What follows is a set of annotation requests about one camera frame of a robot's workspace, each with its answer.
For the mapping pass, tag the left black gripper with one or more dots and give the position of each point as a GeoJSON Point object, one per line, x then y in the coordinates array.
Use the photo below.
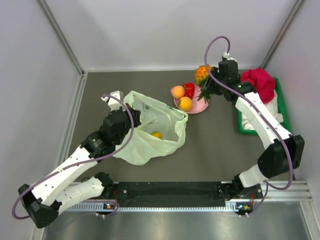
{"type": "Point", "coordinates": [136, 114]}

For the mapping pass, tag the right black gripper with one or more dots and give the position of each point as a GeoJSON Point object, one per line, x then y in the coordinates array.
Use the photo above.
{"type": "Point", "coordinates": [209, 86]}

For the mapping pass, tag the toy pineapple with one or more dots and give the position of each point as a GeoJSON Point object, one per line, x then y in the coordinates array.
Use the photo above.
{"type": "Point", "coordinates": [201, 75]}

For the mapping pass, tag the orange green mango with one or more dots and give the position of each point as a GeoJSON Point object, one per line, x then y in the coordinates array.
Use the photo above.
{"type": "Point", "coordinates": [157, 134]}

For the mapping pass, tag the red bell pepper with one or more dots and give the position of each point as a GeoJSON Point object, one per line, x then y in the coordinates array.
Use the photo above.
{"type": "Point", "coordinates": [189, 90]}

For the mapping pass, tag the pale green plastic bag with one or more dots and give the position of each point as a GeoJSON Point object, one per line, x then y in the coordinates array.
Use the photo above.
{"type": "Point", "coordinates": [155, 116]}

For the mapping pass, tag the yellow orange fruit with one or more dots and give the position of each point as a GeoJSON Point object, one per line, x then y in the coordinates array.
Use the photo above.
{"type": "Point", "coordinates": [185, 104]}

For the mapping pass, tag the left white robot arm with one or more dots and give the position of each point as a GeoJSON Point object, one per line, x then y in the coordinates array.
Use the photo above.
{"type": "Point", "coordinates": [55, 194]}

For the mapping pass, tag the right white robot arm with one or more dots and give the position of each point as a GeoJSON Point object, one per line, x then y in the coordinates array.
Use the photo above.
{"type": "Point", "coordinates": [282, 150]}

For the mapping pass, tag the red cloth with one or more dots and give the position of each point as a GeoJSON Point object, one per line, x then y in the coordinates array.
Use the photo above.
{"type": "Point", "coordinates": [263, 83]}

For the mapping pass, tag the pink plate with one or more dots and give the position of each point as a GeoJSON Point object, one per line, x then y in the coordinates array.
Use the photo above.
{"type": "Point", "coordinates": [198, 105]}

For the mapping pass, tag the pink peach fruit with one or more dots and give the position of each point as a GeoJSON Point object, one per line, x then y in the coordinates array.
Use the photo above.
{"type": "Point", "coordinates": [178, 92]}

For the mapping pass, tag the white cloth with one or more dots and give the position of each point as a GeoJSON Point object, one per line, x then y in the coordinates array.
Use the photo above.
{"type": "Point", "coordinates": [272, 106]}

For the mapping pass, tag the green plastic tray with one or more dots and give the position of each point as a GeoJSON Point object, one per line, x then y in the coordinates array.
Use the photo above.
{"type": "Point", "coordinates": [281, 109]}

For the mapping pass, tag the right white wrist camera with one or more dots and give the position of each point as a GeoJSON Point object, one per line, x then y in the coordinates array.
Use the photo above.
{"type": "Point", "coordinates": [226, 56]}

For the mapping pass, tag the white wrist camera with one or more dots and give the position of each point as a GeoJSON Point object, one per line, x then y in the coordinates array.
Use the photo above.
{"type": "Point", "coordinates": [226, 56]}
{"type": "Point", "coordinates": [113, 100]}

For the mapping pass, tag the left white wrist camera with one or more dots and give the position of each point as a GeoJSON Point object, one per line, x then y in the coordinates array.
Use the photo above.
{"type": "Point", "coordinates": [113, 100]}

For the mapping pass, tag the aluminium frame rail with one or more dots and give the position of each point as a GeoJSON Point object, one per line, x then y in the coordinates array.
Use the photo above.
{"type": "Point", "coordinates": [57, 116]}

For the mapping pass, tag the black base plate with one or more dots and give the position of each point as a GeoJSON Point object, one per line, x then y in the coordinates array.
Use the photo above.
{"type": "Point", "coordinates": [179, 194]}

